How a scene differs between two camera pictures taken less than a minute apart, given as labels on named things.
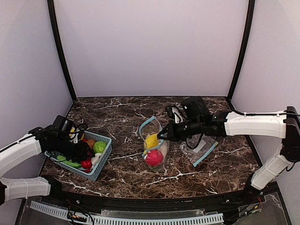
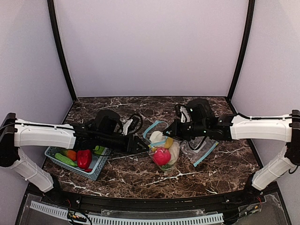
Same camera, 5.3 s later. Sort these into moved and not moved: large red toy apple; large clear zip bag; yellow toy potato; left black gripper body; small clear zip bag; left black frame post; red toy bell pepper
Moved: large red toy apple; left black gripper body; yellow toy potato; large clear zip bag
Not moved: left black frame post; red toy bell pepper; small clear zip bag
